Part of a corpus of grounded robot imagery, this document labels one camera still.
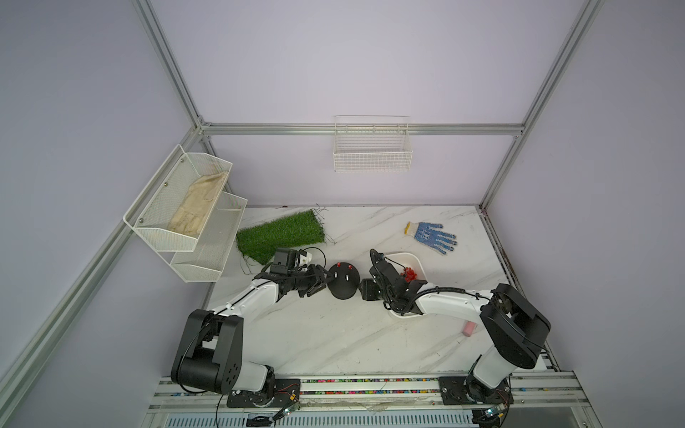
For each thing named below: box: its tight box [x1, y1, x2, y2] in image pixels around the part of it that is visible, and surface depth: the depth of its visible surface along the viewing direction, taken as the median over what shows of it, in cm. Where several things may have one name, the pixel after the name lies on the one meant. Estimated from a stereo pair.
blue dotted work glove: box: [404, 221, 458, 256], surface depth 113 cm
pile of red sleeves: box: [400, 266, 418, 283], surface depth 99 cm
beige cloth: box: [166, 171, 229, 236], surface depth 81 cm
